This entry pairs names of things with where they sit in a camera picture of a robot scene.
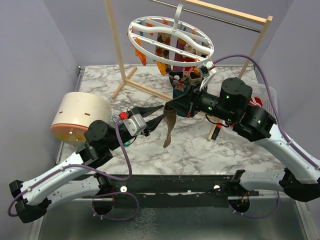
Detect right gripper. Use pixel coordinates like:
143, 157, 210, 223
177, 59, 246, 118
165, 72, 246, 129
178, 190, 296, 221
167, 80, 236, 123

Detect plain tan sock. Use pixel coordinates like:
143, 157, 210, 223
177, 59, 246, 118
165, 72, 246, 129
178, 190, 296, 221
163, 104, 177, 148

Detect beige argyle sock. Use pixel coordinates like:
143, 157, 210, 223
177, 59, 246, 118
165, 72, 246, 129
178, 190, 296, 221
188, 72, 203, 86
155, 32, 172, 74

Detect white round clip hanger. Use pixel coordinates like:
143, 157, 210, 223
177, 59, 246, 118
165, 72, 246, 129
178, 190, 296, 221
127, 4, 215, 67

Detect red white striped sock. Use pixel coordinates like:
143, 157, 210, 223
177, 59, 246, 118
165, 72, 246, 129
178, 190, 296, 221
249, 97, 263, 107

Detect wooden hanger rack frame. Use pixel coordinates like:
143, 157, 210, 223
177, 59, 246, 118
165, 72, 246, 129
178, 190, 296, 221
104, 0, 274, 142

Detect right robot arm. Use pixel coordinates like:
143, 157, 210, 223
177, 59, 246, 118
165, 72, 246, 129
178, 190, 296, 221
165, 77, 320, 202

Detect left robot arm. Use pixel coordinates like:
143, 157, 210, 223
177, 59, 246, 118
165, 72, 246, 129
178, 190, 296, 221
7, 105, 166, 223

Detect pink clothespin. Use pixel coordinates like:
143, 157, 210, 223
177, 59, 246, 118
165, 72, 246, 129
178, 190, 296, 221
182, 67, 194, 81

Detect blue patterned round tin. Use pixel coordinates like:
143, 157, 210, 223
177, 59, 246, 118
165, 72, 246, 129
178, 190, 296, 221
111, 112, 121, 123

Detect black orange highlighter marker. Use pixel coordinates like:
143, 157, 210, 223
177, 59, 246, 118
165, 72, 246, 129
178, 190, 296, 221
210, 124, 222, 140

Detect red beige reindeer sock front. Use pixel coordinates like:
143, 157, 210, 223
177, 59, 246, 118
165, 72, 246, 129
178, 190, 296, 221
183, 44, 207, 62

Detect purple yellow striped sock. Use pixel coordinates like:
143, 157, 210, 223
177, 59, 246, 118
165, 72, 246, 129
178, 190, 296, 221
174, 39, 189, 62

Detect yellow orange clothespin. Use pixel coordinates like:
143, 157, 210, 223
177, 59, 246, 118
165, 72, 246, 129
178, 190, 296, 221
134, 37, 147, 66

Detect white plastic basket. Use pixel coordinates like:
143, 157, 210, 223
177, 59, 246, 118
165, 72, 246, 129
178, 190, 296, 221
248, 82, 276, 118

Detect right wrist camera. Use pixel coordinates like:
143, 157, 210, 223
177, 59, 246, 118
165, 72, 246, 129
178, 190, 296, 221
197, 60, 217, 91

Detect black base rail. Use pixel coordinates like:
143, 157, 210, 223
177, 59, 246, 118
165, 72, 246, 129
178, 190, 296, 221
93, 173, 258, 209

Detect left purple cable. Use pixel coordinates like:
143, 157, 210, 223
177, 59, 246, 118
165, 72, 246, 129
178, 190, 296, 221
7, 119, 133, 217

